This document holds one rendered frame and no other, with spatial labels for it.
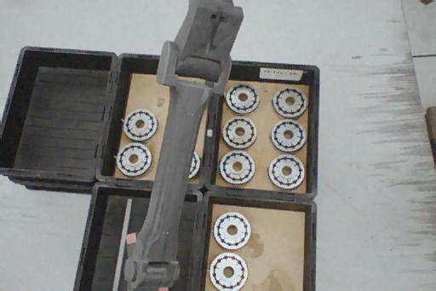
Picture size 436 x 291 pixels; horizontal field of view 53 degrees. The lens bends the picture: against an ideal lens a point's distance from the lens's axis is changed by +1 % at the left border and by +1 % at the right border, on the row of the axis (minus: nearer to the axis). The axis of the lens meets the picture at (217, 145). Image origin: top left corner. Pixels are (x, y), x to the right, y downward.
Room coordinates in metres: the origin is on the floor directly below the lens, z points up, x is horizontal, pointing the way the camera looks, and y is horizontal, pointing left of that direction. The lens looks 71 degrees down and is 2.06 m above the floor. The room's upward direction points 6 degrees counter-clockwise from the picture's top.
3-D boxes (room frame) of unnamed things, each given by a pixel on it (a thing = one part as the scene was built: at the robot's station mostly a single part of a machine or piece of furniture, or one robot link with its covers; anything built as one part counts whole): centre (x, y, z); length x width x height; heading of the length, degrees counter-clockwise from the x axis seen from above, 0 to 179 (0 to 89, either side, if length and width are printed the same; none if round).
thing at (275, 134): (0.42, -0.21, 0.86); 0.10 x 0.10 x 0.01
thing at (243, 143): (0.45, -0.07, 0.86); 0.10 x 0.10 x 0.01
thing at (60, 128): (0.55, 0.45, 0.87); 0.40 x 0.30 x 0.11; 169
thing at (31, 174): (0.55, 0.45, 0.92); 0.40 x 0.30 x 0.02; 169
